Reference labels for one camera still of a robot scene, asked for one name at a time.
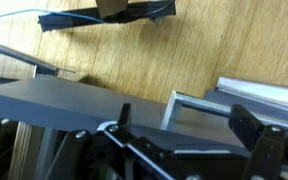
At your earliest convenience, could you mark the stainless oven door handle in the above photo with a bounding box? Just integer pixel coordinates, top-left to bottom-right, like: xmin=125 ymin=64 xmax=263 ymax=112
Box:
xmin=0 ymin=44 xmax=59 ymax=76

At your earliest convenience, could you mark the blue cable on floor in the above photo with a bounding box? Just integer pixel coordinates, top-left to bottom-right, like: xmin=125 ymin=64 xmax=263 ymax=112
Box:
xmin=0 ymin=0 xmax=177 ymax=25

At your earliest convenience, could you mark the wooden robot stand board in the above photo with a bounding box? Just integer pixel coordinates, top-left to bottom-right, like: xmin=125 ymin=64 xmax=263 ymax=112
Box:
xmin=95 ymin=0 xmax=128 ymax=18

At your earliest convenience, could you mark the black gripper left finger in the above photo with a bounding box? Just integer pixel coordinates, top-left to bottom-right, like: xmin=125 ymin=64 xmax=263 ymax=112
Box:
xmin=104 ymin=103 xmax=176 ymax=180

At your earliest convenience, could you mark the grey lower drawer front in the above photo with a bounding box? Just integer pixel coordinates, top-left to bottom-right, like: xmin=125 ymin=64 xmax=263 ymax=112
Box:
xmin=204 ymin=77 xmax=288 ymax=127

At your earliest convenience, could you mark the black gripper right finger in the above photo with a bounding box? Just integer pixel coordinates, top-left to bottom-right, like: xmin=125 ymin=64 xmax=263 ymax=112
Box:
xmin=229 ymin=105 xmax=286 ymax=180

